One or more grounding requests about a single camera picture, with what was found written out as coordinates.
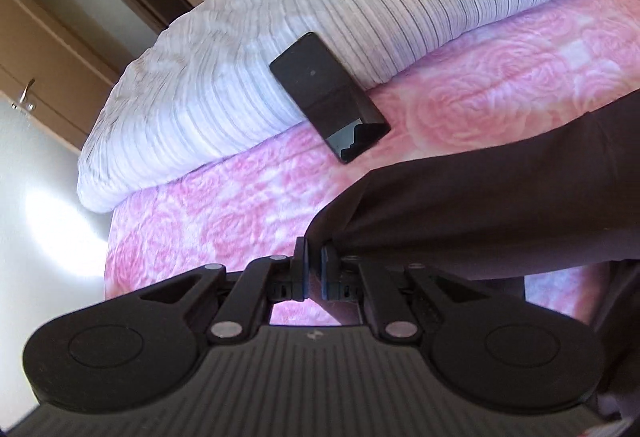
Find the white striped duvet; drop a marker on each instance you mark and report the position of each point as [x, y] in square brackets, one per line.
[200, 92]

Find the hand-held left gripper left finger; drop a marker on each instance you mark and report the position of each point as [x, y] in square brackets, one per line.
[300, 269]

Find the dark brown shirt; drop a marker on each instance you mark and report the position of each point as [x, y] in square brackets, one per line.
[475, 197]

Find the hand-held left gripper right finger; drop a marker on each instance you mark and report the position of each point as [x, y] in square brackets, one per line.
[327, 273]

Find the pink rose blanket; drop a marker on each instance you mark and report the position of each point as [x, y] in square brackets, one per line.
[210, 217]

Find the brown wooden door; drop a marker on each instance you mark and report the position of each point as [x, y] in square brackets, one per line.
[40, 57]

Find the black smartphone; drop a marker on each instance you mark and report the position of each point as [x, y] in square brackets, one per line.
[320, 87]

